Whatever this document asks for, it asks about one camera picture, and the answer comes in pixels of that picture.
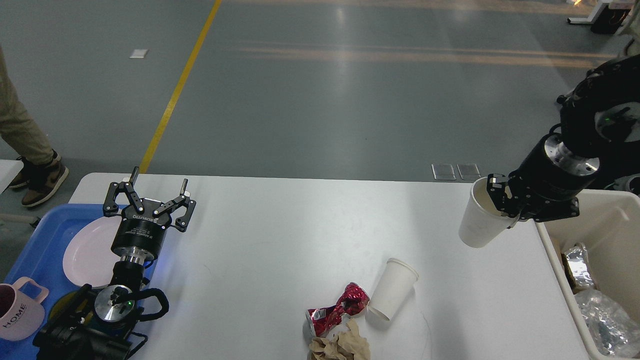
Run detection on aluminium foil tray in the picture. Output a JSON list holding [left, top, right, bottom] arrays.
[[562, 243, 599, 294]]

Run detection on dark teal mug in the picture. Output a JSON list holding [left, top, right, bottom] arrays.
[[47, 290, 96, 321]]

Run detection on floor outlet plates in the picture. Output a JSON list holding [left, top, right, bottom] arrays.
[[430, 162, 482, 182]]

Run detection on person in khaki trousers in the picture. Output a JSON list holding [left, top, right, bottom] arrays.
[[0, 53, 70, 208]]

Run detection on crumpled brown paper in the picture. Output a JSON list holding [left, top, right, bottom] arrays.
[[308, 319, 371, 360]]

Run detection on beige plastic bin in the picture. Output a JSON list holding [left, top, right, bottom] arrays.
[[535, 189, 640, 360]]

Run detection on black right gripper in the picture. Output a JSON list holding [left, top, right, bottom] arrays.
[[486, 134, 600, 223]]

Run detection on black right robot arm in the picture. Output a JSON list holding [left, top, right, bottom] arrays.
[[484, 55, 640, 223]]

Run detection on crushed red can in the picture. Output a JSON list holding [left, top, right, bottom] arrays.
[[305, 282, 371, 337]]

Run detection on brown paper bag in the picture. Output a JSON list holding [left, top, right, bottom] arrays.
[[550, 236, 576, 295]]

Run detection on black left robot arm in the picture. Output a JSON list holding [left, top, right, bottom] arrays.
[[32, 167, 197, 360]]

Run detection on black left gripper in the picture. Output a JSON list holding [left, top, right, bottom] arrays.
[[103, 166, 197, 263]]

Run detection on white paper cup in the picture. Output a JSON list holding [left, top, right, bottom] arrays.
[[367, 257, 419, 322], [458, 177, 516, 248]]

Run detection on pink plate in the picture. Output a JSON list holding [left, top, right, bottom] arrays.
[[62, 216, 131, 289]]

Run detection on person in black clothes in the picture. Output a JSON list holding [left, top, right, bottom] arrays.
[[606, 173, 640, 196]]

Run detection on white desk leg far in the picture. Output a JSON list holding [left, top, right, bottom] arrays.
[[566, 0, 635, 35]]

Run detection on pink HOME mug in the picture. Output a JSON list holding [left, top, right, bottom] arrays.
[[0, 276, 50, 342]]

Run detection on aluminium foil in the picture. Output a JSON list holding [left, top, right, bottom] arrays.
[[574, 288, 640, 358]]

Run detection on white table edge left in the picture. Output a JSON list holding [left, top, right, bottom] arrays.
[[0, 159, 23, 194]]

